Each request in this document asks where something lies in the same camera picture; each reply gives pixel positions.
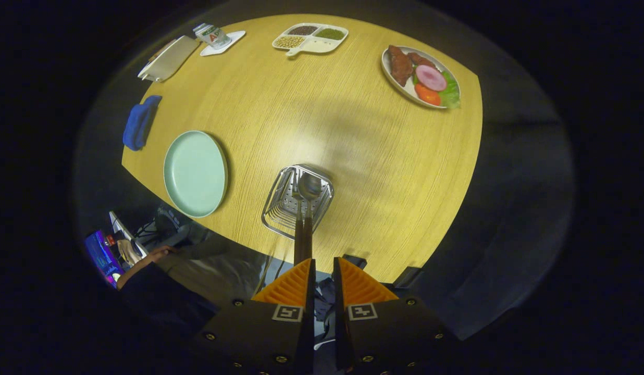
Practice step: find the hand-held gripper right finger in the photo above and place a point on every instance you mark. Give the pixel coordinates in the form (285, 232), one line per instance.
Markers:
(338, 291)

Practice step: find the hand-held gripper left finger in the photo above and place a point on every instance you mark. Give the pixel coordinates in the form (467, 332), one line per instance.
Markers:
(310, 291)

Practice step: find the person's beige trousers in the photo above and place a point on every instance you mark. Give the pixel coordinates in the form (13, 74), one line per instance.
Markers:
(218, 271)

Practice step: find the pale green plate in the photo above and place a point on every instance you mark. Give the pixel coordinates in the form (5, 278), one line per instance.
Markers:
(195, 174)

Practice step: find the white plate of food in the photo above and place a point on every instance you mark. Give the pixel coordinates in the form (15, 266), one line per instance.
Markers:
(405, 89)

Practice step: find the purple lit monitor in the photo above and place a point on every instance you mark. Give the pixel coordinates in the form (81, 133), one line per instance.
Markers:
(100, 255)

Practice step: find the red tomato slice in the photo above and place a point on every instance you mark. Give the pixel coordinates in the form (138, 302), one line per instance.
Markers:
(428, 95)

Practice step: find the green lettuce leaf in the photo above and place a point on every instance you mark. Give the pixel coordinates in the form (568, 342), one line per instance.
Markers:
(451, 92)

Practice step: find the pink ham slice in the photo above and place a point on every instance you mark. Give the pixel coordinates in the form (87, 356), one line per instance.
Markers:
(431, 78)

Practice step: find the brown meat piece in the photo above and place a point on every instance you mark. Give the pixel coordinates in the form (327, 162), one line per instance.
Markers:
(400, 65)
(422, 59)

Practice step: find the blue folded cloth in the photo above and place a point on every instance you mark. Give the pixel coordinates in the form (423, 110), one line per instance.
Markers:
(139, 122)

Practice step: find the white divided dish with beans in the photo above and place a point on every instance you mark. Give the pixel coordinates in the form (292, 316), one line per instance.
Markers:
(311, 44)

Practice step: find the white square coaster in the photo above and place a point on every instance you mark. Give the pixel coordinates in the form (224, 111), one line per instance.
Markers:
(233, 39)

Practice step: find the white toaster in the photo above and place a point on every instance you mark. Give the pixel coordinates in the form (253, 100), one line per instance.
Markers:
(168, 60)

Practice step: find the white bottle green label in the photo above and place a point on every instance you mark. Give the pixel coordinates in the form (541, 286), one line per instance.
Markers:
(212, 35)

